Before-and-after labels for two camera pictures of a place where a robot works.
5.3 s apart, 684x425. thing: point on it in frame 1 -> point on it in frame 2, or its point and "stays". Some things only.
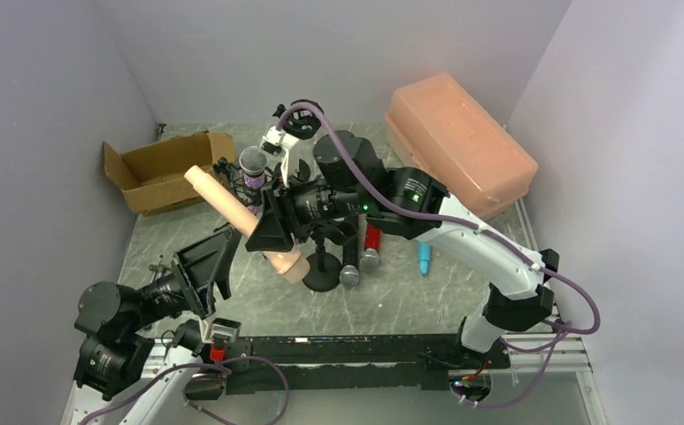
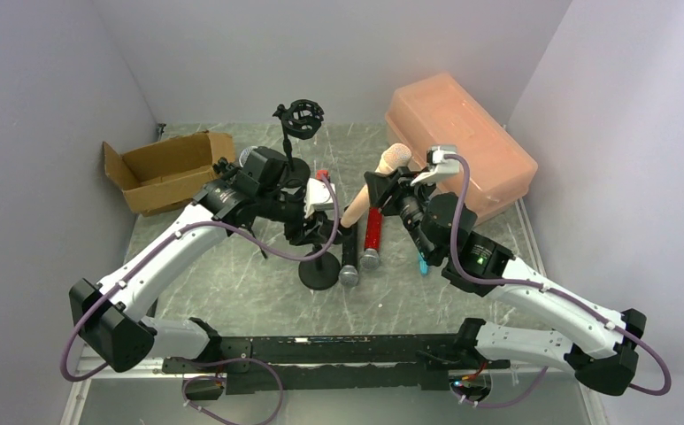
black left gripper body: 190,279 -> 305,227
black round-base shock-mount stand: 302,123 stays
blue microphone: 424,255 stays
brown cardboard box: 153,178 stays
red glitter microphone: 370,258 stays
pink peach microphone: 289,264 -> 395,158
